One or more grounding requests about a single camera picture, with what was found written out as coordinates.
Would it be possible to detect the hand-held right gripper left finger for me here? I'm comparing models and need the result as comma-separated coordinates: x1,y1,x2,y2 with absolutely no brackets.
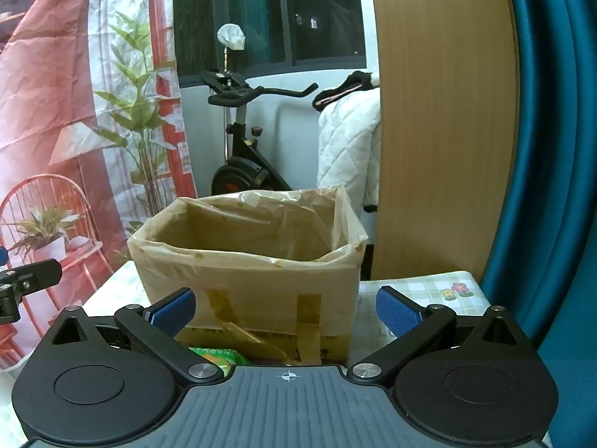
47,288,225,389

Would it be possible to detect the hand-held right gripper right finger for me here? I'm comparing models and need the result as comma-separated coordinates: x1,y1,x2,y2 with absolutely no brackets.
347,286,528,383

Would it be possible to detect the green snack packet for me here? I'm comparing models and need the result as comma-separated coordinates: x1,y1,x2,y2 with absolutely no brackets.
188,345,249,380

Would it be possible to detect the brown cardboard box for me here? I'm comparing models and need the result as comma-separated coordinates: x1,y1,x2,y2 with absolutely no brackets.
127,186,368,368

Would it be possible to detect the checked tablecloth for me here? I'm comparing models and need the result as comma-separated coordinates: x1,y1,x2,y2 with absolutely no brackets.
0,261,551,448

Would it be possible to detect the black exercise bike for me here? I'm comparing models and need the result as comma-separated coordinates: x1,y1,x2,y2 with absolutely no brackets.
200,69,319,197

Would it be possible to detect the red printed backdrop cloth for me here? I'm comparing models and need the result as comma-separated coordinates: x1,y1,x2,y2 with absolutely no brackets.
0,0,200,373

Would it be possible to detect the white quilted blanket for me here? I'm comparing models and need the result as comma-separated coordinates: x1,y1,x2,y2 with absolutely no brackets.
317,88,381,214

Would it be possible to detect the wooden board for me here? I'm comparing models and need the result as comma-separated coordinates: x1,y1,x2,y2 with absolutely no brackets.
366,0,521,281

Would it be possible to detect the teal curtain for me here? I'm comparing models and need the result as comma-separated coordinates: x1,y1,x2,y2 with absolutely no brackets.
480,0,597,448

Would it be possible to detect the black garment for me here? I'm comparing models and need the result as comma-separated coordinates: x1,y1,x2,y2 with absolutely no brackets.
312,71,379,113

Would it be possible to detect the metal pole with white cover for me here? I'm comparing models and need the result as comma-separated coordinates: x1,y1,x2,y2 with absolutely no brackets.
216,23,247,74

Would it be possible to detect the dark glass window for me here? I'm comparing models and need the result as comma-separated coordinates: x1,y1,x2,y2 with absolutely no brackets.
172,0,368,88

